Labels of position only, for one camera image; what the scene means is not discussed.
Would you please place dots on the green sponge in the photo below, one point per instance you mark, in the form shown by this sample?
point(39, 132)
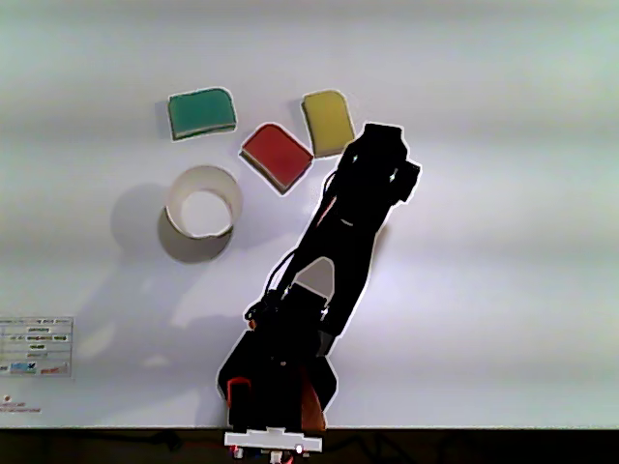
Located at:
point(200, 112)

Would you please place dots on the white paper cup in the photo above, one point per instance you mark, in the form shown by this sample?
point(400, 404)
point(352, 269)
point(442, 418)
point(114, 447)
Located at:
point(203, 198)

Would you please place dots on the red sponge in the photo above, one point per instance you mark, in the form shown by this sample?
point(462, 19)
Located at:
point(278, 155)

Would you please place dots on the yellow sponge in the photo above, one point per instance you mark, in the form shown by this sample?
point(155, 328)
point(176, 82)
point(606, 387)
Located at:
point(326, 121)

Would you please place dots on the printed label sheet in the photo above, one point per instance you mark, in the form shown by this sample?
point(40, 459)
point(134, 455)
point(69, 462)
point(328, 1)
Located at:
point(36, 345)

